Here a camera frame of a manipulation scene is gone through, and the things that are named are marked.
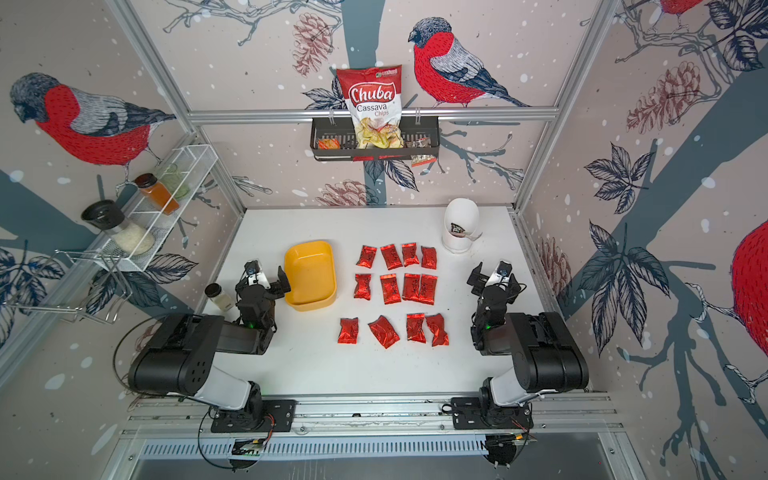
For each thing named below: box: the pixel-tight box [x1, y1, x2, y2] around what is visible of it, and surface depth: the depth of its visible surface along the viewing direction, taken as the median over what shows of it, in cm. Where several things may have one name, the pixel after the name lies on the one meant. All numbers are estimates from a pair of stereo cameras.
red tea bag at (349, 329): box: [338, 317, 359, 344], surface depth 87 cm
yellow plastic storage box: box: [284, 240, 337, 312], surface depth 103 cm
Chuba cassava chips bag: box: [336, 64, 405, 150], surface depth 84 cm
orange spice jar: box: [134, 173, 180, 215], surface depth 74 cm
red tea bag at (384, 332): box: [368, 315, 401, 349], surface depth 87 cm
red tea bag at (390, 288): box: [380, 273, 401, 305], surface depth 98 cm
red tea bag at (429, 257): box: [421, 246, 437, 270], surface depth 103 cm
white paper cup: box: [442, 198, 483, 254], surface depth 103 cm
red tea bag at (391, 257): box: [380, 244, 403, 270], surface depth 106 cm
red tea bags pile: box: [426, 313, 449, 347], surface depth 87 cm
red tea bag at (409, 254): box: [402, 242, 420, 267], surface depth 106 cm
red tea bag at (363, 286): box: [353, 274, 372, 301], surface depth 97 cm
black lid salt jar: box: [81, 199, 155, 256], surface depth 64 cm
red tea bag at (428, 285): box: [418, 274, 438, 305], surface depth 99 cm
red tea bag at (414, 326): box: [406, 313, 427, 344], surface depth 89 cm
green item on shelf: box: [160, 163, 191, 200], surface depth 79 cm
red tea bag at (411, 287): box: [402, 273, 421, 301], surface depth 100 cm
